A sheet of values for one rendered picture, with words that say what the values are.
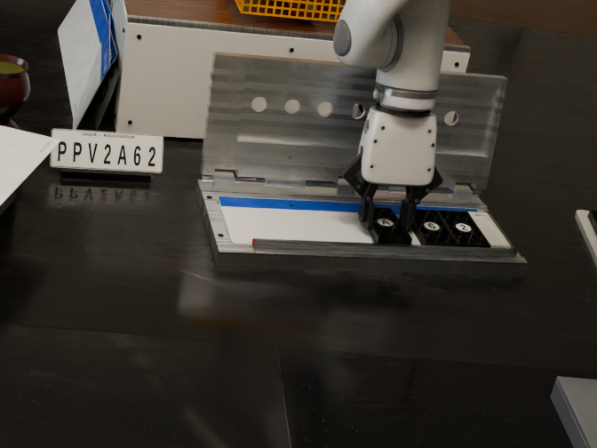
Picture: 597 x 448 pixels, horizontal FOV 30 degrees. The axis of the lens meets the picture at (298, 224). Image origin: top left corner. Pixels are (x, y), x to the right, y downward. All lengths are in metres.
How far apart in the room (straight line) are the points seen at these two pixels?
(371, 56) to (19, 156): 0.46
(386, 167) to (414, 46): 0.17
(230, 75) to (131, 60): 0.21
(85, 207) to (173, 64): 0.29
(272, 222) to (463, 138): 0.34
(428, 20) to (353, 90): 0.20
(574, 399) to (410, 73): 0.47
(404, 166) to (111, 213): 0.41
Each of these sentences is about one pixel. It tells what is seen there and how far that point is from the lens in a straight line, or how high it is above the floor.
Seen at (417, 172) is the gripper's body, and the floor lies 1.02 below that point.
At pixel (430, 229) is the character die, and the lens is 1.58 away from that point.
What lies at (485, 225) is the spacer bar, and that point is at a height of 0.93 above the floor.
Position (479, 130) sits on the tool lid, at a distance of 1.70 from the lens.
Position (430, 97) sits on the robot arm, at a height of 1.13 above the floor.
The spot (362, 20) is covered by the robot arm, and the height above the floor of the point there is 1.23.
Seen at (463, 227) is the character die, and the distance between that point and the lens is 1.61.
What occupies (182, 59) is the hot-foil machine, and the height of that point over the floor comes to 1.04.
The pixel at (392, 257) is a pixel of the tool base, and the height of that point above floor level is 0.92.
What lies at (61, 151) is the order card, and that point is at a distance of 1.63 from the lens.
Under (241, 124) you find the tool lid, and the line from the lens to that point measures 1.59.
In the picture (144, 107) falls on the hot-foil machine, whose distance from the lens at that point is 1.74.
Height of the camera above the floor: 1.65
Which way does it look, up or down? 28 degrees down
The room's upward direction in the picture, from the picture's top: 11 degrees clockwise
